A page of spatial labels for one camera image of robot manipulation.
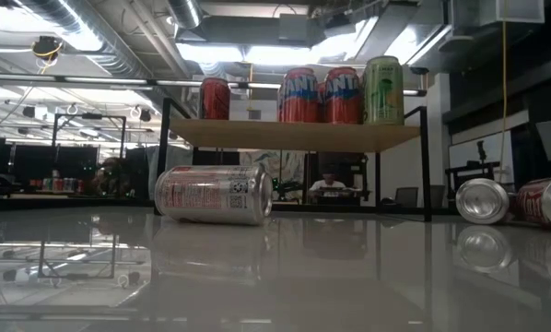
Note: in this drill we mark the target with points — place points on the dark red Coca-Cola can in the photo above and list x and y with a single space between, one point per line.
214 99

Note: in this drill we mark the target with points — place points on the green sparkling water can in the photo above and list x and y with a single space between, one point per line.
383 92

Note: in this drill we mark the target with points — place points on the wooden shelf black metal legs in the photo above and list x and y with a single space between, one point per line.
294 136

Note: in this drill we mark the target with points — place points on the person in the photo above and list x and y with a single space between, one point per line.
109 177
328 184

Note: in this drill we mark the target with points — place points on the silver Diet Coke can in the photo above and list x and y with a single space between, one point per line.
211 193

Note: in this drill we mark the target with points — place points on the black background workstation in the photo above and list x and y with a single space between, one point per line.
349 161

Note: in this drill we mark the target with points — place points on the long linear ceiling light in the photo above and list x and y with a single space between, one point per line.
257 85

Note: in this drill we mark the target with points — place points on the grey office chair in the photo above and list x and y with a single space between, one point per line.
438 196
406 196

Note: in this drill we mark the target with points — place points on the white board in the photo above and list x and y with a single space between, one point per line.
460 157

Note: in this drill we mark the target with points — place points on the black equipment stand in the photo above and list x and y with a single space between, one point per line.
469 173

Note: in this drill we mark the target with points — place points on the dark red soda can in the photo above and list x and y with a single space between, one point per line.
483 200

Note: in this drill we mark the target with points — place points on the distant soda cans cluster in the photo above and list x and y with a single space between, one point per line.
56 184

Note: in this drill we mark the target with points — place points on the black round ceiling device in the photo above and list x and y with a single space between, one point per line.
47 46

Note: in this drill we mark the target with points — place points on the white ceiling air unit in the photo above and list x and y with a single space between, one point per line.
524 11

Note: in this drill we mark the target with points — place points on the colourful wall picture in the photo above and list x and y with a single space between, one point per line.
280 166

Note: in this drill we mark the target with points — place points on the grey ceiling duct box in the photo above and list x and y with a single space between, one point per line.
248 30

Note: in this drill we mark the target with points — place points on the short silver ventilation duct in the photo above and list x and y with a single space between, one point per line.
183 13

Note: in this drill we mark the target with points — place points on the long silver ventilation duct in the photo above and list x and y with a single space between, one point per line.
79 25

